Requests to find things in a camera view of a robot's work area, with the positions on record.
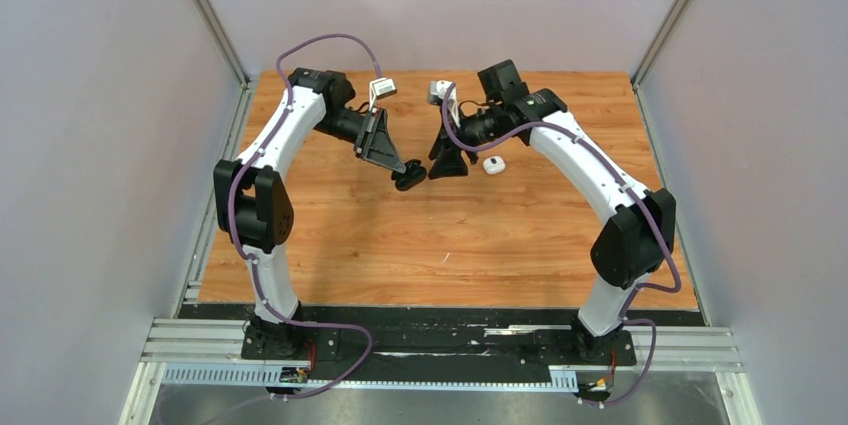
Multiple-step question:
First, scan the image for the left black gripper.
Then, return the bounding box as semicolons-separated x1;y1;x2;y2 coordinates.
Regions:
313;106;406;174

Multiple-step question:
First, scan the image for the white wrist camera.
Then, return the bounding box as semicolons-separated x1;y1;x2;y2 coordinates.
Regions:
368;77;397;111
427;80;461;127

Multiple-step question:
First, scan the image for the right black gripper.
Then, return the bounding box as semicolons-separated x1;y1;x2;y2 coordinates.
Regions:
428;104;504;179

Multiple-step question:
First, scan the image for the white earbud charging case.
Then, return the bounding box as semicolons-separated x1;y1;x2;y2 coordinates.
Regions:
482;156;506;175

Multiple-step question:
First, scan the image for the right aluminium corner post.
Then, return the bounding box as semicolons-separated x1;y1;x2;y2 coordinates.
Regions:
630;0;692;92

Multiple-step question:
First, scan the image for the black earbud charging case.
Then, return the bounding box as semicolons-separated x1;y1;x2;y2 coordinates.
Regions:
391;159;428;192

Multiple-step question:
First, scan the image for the left aluminium corner post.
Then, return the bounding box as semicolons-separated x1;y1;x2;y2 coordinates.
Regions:
192;0;251;89

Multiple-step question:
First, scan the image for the aluminium corner post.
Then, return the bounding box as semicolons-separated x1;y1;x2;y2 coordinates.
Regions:
630;0;692;92
192;0;251;89

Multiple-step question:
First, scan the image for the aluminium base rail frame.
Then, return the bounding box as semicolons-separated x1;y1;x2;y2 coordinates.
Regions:
119;305;762;424

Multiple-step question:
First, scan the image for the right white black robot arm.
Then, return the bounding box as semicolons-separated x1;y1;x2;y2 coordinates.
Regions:
428;60;676;363

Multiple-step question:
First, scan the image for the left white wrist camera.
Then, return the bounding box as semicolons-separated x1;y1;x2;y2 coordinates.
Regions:
368;77;397;111

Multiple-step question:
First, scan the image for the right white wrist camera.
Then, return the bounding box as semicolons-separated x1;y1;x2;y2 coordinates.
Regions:
427;80;461;127

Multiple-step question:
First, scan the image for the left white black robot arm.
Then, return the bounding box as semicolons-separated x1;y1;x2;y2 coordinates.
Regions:
213;68;427;359

